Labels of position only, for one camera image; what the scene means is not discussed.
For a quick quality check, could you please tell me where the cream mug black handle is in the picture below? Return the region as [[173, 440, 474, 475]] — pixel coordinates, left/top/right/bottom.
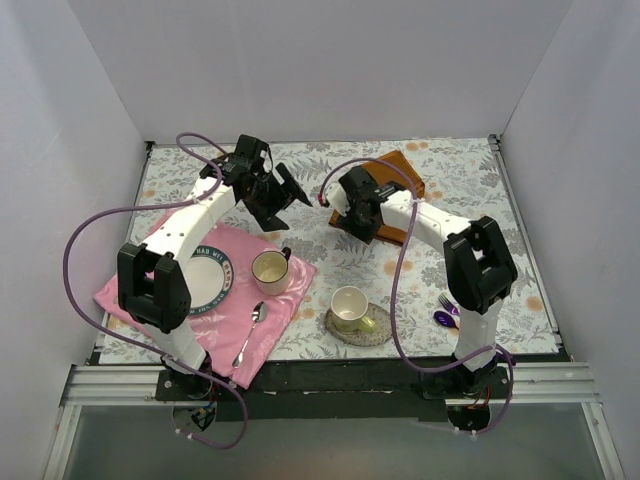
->
[[251, 247, 291, 296]]

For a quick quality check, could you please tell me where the purple fork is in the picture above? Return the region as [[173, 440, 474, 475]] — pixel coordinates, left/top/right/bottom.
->
[[438, 293, 460, 316]]

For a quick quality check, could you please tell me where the purple spoon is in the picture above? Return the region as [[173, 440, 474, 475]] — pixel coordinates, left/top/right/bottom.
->
[[433, 311, 459, 330]]

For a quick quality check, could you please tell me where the aluminium frame rail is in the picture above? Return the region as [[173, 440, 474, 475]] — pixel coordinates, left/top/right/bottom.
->
[[45, 360, 625, 479]]

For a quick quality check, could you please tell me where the white plate green rim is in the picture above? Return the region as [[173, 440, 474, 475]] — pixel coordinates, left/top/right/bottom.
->
[[183, 245, 234, 316]]

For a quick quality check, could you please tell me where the silver spoon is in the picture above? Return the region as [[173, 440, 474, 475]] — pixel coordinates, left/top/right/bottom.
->
[[232, 301, 268, 369]]

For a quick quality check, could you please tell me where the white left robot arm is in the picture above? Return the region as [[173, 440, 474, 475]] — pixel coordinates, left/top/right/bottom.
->
[[117, 134, 310, 400]]

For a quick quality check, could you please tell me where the floral patterned tablecloth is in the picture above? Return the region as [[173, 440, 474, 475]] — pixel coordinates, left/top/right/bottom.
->
[[98, 137, 561, 365]]

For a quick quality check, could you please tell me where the orange-brown cloth napkin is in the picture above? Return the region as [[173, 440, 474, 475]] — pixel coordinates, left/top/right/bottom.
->
[[322, 150, 425, 245]]

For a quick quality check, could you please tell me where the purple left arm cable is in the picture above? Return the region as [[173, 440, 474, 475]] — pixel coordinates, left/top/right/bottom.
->
[[62, 132, 249, 447]]

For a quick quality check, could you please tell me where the pale green teacup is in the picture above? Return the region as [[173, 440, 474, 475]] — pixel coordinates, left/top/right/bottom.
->
[[330, 286, 376, 333]]

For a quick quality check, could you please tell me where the woven round saucer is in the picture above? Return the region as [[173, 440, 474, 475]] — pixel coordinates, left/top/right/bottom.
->
[[324, 304, 392, 348]]

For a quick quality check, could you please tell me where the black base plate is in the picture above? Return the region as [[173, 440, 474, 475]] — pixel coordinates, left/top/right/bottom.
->
[[154, 357, 514, 424]]

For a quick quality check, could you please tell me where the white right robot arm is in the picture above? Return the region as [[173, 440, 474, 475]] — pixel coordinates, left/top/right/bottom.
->
[[318, 160, 517, 398]]

